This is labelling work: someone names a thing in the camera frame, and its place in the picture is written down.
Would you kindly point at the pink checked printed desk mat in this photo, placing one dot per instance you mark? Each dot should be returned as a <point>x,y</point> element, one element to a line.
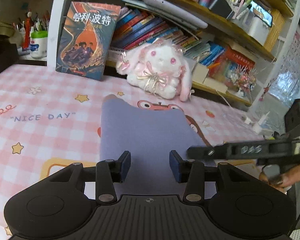
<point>40,110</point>

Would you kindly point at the red books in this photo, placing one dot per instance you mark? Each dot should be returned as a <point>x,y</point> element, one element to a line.
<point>237,62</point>

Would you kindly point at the dark bag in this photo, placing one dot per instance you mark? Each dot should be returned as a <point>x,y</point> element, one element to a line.
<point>1,37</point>

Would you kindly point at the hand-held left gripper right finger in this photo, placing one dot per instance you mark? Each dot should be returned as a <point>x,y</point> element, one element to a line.
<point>175,166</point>

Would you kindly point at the white tablet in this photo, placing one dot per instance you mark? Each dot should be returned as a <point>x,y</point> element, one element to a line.
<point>175,10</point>

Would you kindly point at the alphabet wall poster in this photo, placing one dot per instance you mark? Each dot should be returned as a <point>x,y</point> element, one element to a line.
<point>292,67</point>

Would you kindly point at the purple and brown sweater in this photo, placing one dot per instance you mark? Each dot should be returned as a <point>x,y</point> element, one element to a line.
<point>145,130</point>

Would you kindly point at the colourful flower ornament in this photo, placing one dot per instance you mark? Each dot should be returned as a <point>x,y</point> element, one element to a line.
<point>245,80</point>

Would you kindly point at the smartphone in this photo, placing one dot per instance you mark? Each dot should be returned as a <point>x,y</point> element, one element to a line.
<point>262,13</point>

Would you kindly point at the flat white box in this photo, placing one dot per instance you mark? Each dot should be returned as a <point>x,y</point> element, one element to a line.
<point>215,85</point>

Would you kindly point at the white storage box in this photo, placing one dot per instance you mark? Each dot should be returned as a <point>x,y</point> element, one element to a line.
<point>256,30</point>

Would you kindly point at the person's right hand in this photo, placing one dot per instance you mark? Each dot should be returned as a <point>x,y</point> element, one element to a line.
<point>292,178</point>

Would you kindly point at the white pen cup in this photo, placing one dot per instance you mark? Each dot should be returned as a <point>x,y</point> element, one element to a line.
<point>38,45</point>

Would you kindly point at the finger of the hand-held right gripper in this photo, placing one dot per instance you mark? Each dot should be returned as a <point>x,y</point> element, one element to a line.
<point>225,151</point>

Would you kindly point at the wooden bookshelf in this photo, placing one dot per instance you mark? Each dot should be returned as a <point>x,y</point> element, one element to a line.
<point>240,37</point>

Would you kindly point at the white square pen box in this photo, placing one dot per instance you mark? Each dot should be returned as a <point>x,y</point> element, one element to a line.
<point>200,73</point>

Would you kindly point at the red tassel ornament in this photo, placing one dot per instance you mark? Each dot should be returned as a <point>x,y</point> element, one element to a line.
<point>27,32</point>

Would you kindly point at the row of colourful books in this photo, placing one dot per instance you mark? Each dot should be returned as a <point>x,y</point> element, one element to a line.
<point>145,27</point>

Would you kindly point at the white charger plug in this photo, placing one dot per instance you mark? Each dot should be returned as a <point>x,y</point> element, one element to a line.
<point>258,123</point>

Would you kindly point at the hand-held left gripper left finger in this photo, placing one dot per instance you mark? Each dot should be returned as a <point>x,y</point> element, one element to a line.
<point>125,166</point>

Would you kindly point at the fantasy novel with dragon cover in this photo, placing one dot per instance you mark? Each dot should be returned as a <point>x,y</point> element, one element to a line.
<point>87,40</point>

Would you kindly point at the black pen holder with pens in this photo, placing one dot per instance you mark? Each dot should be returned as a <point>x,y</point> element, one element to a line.
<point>222,5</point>

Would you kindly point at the deer wall sticker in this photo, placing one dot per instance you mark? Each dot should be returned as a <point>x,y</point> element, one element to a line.
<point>267,90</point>

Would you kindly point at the white plush bunny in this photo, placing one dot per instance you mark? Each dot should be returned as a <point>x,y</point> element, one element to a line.
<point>162,65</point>

